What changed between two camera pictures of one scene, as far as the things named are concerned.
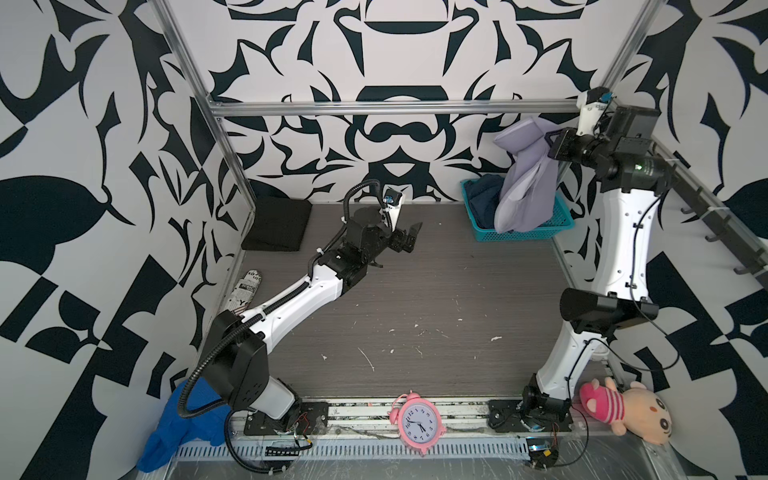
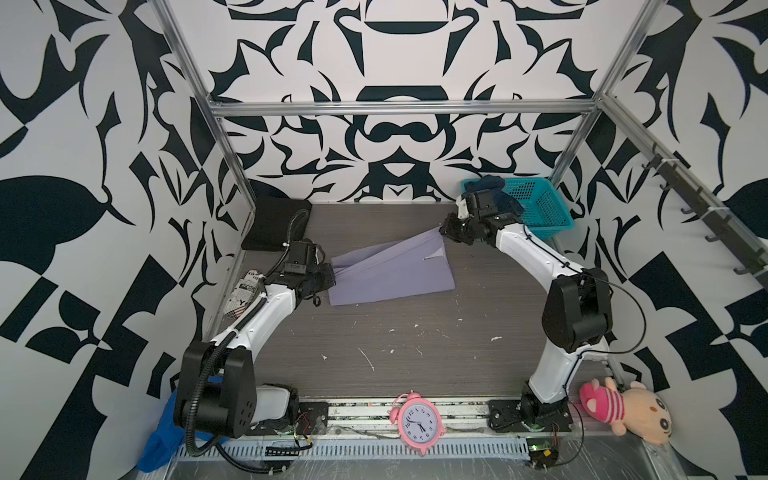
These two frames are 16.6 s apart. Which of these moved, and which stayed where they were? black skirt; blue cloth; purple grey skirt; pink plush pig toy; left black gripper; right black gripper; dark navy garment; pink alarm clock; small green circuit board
Moved: right black gripper; left black gripper; purple grey skirt
Stayed: pink plush pig toy; small green circuit board; dark navy garment; blue cloth; black skirt; pink alarm clock
